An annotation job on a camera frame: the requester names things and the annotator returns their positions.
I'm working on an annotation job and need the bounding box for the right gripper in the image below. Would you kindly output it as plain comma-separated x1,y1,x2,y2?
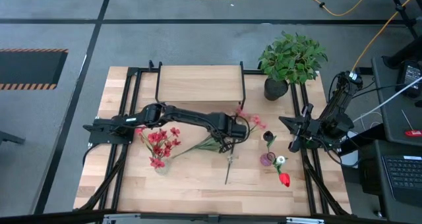
278,104,326,153

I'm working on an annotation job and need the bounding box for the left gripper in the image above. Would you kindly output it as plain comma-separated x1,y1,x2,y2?
219,115,249,154

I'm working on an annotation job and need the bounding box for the black artificial tulip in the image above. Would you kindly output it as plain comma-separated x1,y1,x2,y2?
262,130,278,159

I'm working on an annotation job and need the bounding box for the pink artificial flower spray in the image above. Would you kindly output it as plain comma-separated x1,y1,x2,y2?
225,105,267,185

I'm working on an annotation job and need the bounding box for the purple glass vase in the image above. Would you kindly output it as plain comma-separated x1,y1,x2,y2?
259,152,276,167

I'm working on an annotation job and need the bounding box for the red artificial tulip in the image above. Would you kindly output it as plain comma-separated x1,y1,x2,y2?
272,157,291,188

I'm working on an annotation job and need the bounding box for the red artificial flower spray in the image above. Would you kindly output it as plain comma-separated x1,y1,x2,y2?
135,126,182,171

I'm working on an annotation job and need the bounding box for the clear glass vase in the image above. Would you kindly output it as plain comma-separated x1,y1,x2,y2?
154,157,173,176

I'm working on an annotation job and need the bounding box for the green potted plant black pot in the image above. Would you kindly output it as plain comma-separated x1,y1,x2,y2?
258,31,329,102

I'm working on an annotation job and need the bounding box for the dark office desk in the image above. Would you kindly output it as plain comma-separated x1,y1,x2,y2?
371,36,422,148
357,140,422,224

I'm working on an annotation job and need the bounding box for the black keyboard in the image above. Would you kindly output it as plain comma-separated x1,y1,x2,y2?
381,154,422,207

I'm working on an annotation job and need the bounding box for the black desk device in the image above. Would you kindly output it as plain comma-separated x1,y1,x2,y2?
395,59,422,99

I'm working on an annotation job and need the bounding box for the black mat hazard striped edge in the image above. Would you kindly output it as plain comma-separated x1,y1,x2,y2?
0,48,69,91

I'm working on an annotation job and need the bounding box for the wooden shelf black frame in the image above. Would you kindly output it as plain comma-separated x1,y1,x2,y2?
154,61,247,110

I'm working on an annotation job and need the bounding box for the silver aluminium bracket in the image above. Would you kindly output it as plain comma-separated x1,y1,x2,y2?
102,213,142,224
285,216,326,224

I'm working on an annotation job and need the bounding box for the white cable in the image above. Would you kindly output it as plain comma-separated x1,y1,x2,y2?
351,75,422,123

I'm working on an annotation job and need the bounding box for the black aluminium table frame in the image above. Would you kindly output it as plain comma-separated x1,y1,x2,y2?
74,59,352,224

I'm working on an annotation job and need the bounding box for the red handled screwdriver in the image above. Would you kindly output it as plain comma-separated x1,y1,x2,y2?
400,109,422,138

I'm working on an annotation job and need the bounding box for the yellow cable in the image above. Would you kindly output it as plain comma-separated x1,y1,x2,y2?
275,0,376,17
351,0,422,72

